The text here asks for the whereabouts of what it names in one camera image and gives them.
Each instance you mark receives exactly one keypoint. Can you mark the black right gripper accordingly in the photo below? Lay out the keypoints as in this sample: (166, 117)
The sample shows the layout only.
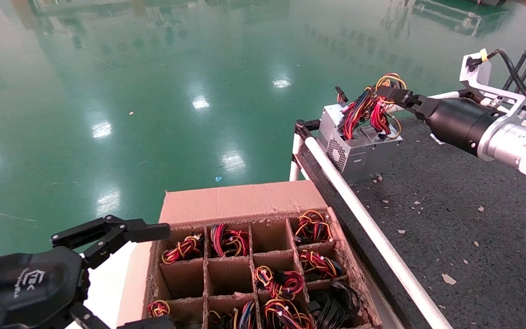
(461, 123)

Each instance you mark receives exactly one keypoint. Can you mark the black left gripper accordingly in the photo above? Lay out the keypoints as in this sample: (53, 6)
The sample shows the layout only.
(25, 288)

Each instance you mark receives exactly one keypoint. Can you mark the cardboard box with dividers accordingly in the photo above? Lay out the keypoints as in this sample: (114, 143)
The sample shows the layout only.
(240, 201)

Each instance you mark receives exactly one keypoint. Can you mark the clear acrylic sign holder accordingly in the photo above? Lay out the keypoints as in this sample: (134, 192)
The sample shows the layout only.
(436, 138)

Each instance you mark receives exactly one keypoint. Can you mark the silver power supply black connector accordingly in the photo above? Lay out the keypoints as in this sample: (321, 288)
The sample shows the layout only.
(331, 114)

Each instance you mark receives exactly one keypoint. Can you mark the grey power supply unit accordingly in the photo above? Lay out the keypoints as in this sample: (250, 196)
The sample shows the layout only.
(345, 157)

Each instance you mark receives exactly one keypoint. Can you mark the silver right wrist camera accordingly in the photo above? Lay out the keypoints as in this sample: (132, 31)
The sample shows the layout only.
(477, 75)

